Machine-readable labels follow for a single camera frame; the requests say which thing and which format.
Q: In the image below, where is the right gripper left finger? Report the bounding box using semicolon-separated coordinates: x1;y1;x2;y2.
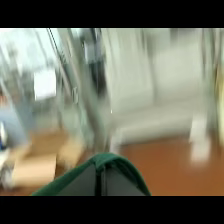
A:
57;165;101;197

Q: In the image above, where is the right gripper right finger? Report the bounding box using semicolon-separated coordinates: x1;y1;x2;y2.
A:
101;165;148;197

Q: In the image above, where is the green garment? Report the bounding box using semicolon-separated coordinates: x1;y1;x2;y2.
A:
31;152;152;197

